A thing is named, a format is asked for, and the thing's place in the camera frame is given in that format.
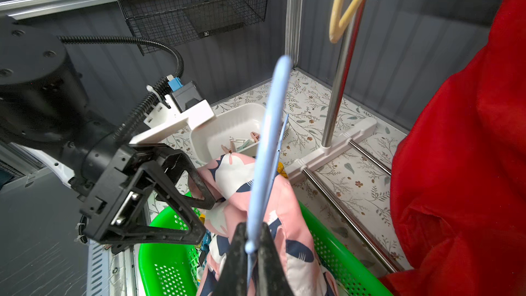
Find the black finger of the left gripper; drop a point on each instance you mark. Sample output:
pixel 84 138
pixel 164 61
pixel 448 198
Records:
pixel 175 163
pixel 178 222

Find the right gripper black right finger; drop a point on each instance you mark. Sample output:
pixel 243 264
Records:
pixel 270 274

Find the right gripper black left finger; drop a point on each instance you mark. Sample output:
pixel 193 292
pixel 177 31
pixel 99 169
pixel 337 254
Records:
pixel 233 278

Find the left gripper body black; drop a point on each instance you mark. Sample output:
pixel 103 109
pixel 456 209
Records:
pixel 117 199

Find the pink clothespin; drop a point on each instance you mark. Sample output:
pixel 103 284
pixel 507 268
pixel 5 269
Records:
pixel 255 137

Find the light blue wire hanger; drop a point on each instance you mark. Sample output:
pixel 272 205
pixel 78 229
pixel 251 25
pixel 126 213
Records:
pixel 266 158

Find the red shorts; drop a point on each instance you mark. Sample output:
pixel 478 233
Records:
pixel 457 191

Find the yellow hanger of printed shorts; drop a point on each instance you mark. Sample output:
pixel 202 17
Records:
pixel 349 4

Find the white clothespin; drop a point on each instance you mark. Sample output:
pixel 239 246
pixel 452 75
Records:
pixel 238 144

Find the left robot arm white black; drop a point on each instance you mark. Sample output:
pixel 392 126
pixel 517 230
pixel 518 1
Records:
pixel 44 106

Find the white plastic tray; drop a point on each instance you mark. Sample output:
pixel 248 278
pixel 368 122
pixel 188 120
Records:
pixel 212 139

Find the green plastic basket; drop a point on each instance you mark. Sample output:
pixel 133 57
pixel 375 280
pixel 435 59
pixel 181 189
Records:
pixel 171 269

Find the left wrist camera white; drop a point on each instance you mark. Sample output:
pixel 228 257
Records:
pixel 183 106

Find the black wire wall basket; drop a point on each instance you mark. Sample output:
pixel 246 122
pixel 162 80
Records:
pixel 176 22

